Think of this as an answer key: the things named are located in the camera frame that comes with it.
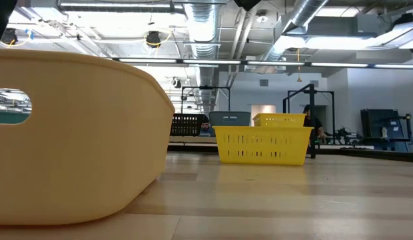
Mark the dark teal plastic basket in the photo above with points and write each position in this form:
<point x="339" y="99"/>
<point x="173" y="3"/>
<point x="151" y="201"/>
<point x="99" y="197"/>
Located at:
<point x="244" y="120"/>

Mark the yellow slotted plastic basket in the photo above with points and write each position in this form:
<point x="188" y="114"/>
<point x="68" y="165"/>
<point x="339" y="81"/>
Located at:
<point x="259" y="160"/>
<point x="279" y="120"/>

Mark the black slotted plastic basket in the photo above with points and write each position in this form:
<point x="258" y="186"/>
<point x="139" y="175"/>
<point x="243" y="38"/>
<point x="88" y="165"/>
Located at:
<point x="188" y="125"/>

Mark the orange plastic basket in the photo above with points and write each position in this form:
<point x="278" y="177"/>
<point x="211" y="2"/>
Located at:
<point x="93" y="133"/>

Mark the green plastic basket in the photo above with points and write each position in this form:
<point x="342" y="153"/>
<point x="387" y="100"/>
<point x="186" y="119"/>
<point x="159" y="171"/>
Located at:
<point x="10" y="117"/>

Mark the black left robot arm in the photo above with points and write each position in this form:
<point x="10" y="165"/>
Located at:
<point x="1" y="16"/>

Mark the long ceiling light bar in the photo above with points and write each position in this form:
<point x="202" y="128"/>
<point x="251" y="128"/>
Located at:
<point x="210" y="61"/>

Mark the person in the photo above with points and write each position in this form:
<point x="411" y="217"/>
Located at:
<point x="205" y="128"/>
<point x="319" y="126"/>

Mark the black background robot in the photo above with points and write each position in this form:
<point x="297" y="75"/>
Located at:
<point x="346" y="135"/>

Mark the blue equipment rack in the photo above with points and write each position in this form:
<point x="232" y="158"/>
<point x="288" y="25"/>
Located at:
<point x="376" y="123"/>

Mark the silver ribbed air duct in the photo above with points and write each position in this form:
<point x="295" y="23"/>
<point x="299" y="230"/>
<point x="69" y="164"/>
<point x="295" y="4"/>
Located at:
<point x="304" y="13"/>
<point x="203" y="33"/>

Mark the black metal frame stand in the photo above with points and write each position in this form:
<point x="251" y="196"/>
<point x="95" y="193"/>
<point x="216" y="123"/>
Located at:
<point x="193" y="139"/>

